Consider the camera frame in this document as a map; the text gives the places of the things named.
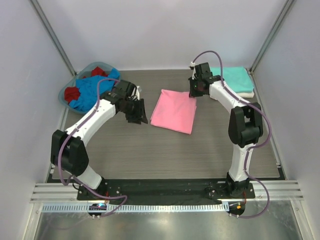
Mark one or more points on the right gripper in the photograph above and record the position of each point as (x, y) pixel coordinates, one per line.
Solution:
(196, 88)

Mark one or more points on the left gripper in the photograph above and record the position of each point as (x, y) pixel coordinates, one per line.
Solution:
(136, 111)

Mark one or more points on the pink t shirt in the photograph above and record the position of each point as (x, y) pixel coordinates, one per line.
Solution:
(174, 111)

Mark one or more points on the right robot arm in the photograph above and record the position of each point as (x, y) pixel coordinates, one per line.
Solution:
(245, 125)

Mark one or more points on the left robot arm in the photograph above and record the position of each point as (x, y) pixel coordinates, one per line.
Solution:
(68, 148)

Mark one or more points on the teal folded t shirt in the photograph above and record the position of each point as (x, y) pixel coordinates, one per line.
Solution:
(238, 80)

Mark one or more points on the white folded t shirt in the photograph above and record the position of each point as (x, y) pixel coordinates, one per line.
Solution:
(246, 94)

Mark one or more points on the blue t shirt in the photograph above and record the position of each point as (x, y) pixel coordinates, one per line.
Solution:
(88, 90)

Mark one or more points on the blue plastic basket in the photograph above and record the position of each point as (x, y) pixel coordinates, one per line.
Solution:
(86, 72)

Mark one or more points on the red t shirt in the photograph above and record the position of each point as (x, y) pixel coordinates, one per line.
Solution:
(73, 93)

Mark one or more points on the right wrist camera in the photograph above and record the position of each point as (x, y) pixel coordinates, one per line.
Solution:
(193, 68)

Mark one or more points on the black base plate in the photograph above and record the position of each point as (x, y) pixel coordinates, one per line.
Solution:
(143, 191)

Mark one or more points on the slotted cable duct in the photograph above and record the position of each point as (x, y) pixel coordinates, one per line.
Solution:
(100, 208)

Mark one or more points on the right aluminium frame post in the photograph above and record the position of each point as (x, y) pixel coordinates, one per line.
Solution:
(285, 10)

